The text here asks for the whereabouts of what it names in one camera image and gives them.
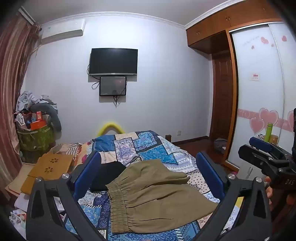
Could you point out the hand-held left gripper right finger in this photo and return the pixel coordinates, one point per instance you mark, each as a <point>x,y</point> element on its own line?
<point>211,174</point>

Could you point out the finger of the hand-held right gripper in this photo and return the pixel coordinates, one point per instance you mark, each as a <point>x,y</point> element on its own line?
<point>261,143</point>
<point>254,157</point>

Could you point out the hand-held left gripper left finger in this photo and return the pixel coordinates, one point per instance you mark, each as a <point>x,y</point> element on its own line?
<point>89,174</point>

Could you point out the khaki pants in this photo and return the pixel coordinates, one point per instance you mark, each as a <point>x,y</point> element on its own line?
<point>157,197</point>

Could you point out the person's right hand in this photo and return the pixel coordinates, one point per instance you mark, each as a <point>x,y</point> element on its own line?
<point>268,193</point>

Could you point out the green bottle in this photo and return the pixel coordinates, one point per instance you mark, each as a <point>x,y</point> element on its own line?
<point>268,133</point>

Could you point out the black garment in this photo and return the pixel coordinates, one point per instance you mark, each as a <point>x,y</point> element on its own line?
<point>106,176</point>

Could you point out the grey cloth on floor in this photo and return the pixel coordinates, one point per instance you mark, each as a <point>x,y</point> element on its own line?
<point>220,144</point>

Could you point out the wooden lap desk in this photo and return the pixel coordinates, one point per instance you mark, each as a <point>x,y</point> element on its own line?
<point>48,166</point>

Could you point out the yellow foam hoop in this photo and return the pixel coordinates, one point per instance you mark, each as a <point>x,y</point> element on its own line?
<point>111,126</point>

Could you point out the brown wooden door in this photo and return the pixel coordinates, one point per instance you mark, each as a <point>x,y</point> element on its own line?
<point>222,97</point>

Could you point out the green fabric storage bag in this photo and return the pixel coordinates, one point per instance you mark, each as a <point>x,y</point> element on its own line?
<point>34,143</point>

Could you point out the grey curved pillow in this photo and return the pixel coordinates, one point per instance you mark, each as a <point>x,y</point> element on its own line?
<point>54,120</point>

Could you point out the blue patchwork quilt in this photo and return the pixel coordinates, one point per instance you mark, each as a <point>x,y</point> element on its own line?
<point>148,148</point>

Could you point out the paper note on wardrobe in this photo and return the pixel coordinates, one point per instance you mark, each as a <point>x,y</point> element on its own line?
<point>254,77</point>

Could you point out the orange box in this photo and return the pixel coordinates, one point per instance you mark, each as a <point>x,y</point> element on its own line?
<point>38,124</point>

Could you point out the pile of papers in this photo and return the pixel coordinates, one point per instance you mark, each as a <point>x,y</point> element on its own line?
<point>19,215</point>

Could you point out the wooden wardrobe with white doors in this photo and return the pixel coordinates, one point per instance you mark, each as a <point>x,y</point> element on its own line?
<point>256,58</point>

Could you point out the pile of grey clothes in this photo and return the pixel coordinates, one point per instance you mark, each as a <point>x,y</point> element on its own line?
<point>27,99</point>

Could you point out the striped brown curtain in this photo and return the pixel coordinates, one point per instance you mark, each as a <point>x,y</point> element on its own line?
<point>11,92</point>

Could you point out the white air conditioner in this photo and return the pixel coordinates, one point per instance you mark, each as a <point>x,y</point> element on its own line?
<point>62,30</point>

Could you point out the white wall socket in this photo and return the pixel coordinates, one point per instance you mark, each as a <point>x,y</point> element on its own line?
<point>178,132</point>

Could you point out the wooden bed post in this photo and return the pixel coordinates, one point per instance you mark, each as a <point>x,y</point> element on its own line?
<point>168,138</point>

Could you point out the small wall-mounted monitor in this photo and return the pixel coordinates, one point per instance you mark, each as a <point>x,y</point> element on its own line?
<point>113,85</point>

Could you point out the wall-mounted black television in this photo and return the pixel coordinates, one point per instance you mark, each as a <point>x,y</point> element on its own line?
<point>113,61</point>

